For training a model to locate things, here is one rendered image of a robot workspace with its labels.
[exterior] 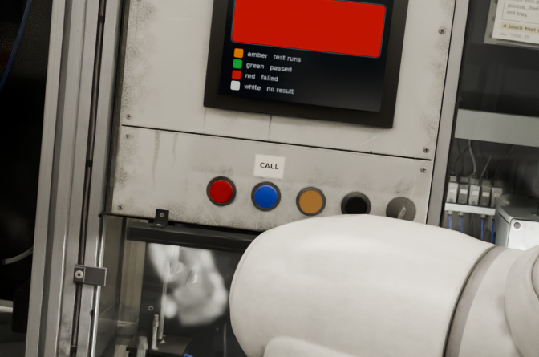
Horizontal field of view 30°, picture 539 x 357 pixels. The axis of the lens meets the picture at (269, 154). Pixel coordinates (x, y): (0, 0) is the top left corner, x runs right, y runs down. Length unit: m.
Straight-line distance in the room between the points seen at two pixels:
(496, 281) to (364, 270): 0.09
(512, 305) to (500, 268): 0.05
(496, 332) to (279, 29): 0.72
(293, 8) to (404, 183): 0.27
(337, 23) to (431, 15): 0.12
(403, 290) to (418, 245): 0.04
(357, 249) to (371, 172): 0.63
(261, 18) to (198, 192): 0.25
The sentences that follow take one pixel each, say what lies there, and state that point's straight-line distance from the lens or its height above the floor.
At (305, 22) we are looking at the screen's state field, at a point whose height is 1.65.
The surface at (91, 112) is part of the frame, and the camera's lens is 1.38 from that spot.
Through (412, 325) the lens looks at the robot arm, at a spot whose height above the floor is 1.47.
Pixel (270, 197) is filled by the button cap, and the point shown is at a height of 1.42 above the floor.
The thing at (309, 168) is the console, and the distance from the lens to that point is 1.33.
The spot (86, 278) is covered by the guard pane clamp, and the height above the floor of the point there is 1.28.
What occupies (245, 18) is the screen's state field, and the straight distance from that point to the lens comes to 1.30.
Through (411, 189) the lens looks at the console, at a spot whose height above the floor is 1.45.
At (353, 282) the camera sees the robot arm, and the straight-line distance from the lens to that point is 0.69.
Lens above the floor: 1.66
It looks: 8 degrees down
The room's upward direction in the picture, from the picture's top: 6 degrees clockwise
